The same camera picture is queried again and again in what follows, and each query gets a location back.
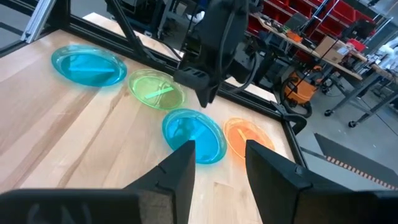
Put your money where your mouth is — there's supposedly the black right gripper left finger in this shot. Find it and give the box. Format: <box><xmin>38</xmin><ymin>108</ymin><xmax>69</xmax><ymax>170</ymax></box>
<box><xmin>0</xmin><ymin>140</ymin><xmax>197</xmax><ymax>224</ymax></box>

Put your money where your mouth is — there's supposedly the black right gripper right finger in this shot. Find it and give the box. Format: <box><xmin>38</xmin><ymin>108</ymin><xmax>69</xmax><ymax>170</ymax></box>
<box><xmin>245</xmin><ymin>139</ymin><xmax>398</xmax><ymax>224</ymax></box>

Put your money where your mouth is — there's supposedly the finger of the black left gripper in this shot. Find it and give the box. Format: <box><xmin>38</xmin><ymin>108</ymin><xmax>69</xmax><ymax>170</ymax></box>
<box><xmin>174</xmin><ymin>67</ymin><xmax>218</xmax><ymax>108</ymax></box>

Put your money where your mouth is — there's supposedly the cyan translucent plastic plate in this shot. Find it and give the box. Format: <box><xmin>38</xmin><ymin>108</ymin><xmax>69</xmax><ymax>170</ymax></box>
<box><xmin>161</xmin><ymin>108</ymin><xmax>228</xmax><ymax>165</ymax></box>
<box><xmin>51</xmin><ymin>44</ymin><xmax>127</xmax><ymax>88</ymax></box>

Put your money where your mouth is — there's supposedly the green translucent plastic plate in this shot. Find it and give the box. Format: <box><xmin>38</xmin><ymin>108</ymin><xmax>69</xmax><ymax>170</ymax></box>
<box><xmin>127</xmin><ymin>68</ymin><xmax>186</xmax><ymax>111</ymax></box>

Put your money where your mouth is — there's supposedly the orange translucent plastic plate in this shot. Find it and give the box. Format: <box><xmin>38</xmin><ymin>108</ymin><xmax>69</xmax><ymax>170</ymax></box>
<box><xmin>223</xmin><ymin>117</ymin><xmax>276</xmax><ymax>161</ymax></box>

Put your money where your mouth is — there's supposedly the orange bench tool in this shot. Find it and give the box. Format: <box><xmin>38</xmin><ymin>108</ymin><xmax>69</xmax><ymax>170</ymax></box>
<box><xmin>285</xmin><ymin>29</ymin><xmax>304</xmax><ymax>44</ymax></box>

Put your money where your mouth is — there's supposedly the black hazard striped mat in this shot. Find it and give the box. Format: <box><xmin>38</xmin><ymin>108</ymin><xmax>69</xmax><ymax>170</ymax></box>
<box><xmin>313</xmin><ymin>133</ymin><xmax>398</xmax><ymax>191</ymax></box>

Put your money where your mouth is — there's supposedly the wooden workbench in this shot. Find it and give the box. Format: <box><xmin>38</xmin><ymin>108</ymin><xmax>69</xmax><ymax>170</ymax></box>
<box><xmin>254</xmin><ymin>12</ymin><xmax>398</xmax><ymax>128</ymax></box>

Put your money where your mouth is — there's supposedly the orange shop vacuum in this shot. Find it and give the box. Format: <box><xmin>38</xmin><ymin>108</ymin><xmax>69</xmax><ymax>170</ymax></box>
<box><xmin>281</xmin><ymin>70</ymin><xmax>320</xmax><ymax>108</ymax></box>

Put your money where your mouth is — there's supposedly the brown cardboard box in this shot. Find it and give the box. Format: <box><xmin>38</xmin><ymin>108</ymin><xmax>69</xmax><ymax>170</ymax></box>
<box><xmin>314</xmin><ymin>34</ymin><xmax>351</xmax><ymax>65</ymax></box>

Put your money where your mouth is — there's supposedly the red storage bin shelf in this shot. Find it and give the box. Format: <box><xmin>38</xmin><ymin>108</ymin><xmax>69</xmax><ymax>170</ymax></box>
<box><xmin>248</xmin><ymin>0</ymin><xmax>376</xmax><ymax>54</ymax></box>

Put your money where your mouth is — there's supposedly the silver aluminium extrusion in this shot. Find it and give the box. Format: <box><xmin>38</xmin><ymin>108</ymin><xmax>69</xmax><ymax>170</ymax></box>
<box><xmin>20</xmin><ymin>0</ymin><xmax>57</xmax><ymax>44</ymax></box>

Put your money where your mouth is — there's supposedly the black vacuum hose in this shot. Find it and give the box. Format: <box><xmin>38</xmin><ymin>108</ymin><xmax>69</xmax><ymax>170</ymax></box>
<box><xmin>278</xmin><ymin>77</ymin><xmax>313</xmax><ymax>119</ymax></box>

